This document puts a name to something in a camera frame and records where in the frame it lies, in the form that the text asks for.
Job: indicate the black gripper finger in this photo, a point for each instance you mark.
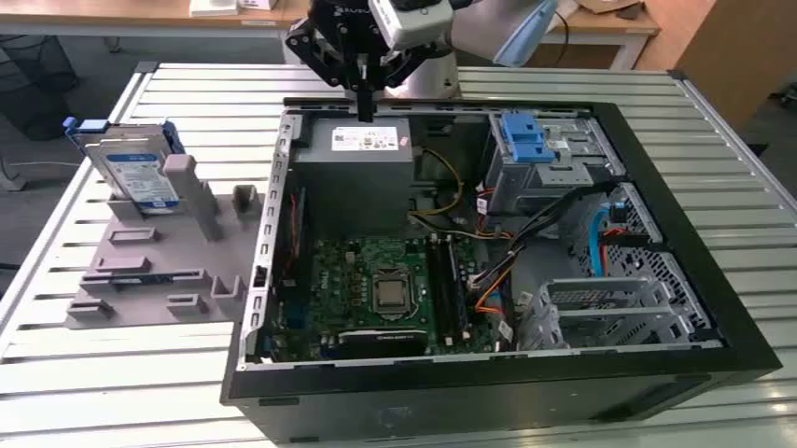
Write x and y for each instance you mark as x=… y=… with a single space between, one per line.
x=311 y=51
x=404 y=60

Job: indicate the hard disk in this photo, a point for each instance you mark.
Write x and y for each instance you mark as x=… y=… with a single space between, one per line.
x=140 y=177

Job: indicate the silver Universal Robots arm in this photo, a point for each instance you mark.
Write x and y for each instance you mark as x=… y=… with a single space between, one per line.
x=435 y=74

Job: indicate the metal disk bay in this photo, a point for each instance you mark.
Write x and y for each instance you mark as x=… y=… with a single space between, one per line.
x=598 y=287

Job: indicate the small white box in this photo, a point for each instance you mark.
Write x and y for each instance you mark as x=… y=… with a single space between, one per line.
x=256 y=4

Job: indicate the blue plastic drive latch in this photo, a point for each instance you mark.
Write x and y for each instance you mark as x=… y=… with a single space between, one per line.
x=523 y=140

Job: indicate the grey power supply unit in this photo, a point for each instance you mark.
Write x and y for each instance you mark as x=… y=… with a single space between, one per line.
x=355 y=196

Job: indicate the brown cardboard piece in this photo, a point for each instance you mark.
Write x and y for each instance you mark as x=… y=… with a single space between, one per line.
x=606 y=5

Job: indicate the metal optical drive cage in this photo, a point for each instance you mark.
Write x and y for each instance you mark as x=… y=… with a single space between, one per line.
x=560 y=177

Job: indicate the black mesh waste bin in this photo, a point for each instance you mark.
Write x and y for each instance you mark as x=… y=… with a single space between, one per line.
x=37 y=93

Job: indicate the CPU socket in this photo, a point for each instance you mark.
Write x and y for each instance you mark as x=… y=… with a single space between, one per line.
x=394 y=270

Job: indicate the green motherboard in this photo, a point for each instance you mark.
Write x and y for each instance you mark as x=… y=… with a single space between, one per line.
x=336 y=280

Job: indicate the silver CPU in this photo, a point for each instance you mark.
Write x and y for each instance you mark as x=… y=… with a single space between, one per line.
x=394 y=293

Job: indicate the long black RAM module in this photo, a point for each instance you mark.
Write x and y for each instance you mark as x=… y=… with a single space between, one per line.
x=462 y=303

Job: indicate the wooden cabinet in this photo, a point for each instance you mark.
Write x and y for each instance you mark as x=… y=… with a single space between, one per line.
x=734 y=56

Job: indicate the grey metal stand foot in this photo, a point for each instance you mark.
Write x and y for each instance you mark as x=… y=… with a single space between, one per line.
x=12 y=179

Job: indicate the grey plastic parts rack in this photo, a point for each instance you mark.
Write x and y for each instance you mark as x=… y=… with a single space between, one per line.
x=155 y=298

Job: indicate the black graphics card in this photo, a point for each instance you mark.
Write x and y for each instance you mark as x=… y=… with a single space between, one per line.
x=379 y=345

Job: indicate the black chair base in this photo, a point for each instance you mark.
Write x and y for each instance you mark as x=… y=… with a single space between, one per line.
x=787 y=95

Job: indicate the black PC case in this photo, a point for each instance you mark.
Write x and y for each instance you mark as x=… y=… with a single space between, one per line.
x=498 y=406

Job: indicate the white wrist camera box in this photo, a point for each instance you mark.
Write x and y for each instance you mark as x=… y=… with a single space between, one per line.
x=414 y=25

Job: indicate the wooden desk white frame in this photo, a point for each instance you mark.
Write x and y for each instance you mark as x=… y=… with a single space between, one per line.
x=598 y=23
x=124 y=18

